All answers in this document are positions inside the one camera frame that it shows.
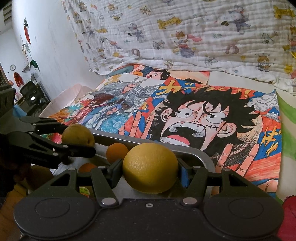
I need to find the red cloth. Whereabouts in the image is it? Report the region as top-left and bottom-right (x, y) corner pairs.
(281, 195), (296, 241)

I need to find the green drawing sheet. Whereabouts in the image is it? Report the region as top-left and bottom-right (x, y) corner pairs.
(276, 91), (296, 163)

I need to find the orange tangerine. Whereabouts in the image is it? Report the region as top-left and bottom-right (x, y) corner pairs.
(106, 143), (129, 164)
(78, 163), (97, 174)

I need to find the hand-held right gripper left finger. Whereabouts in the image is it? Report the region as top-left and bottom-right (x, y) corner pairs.
(42, 159), (124, 207)

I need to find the yellow lemon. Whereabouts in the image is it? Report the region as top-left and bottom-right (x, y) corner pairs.
(122, 143), (179, 194)

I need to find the cartoon girl poster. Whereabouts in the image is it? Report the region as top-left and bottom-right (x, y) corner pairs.
(106, 64), (211, 86)

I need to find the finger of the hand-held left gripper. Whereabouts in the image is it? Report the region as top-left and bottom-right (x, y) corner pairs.
(6, 130), (97, 170)
(20, 116), (70, 135)

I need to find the yellow-green pear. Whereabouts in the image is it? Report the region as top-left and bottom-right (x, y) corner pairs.
(61, 124), (95, 147)

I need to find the dark desk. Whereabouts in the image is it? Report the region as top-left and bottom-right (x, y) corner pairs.
(20, 73), (50, 112)

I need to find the warrior drawing poster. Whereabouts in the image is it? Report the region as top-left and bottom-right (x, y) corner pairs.
(55, 74), (167, 139)

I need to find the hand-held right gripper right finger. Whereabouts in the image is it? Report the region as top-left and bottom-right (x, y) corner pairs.
(177, 160), (264, 207)

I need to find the white printed blanket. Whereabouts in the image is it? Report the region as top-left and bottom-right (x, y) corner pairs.
(61, 0), (296, 93)

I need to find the metal baking tray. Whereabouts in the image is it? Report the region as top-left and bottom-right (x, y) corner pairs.
(50, 129), (216, 202)

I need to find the cartoon face poster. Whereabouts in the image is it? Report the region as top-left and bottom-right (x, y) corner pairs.
(119, 76), (284, 198)

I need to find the small red wall decoration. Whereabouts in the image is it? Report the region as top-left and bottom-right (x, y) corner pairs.
(13, 72), (23, 87)

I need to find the brown kiwi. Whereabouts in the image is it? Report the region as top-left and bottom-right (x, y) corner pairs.
(30, 165), (54, 189)

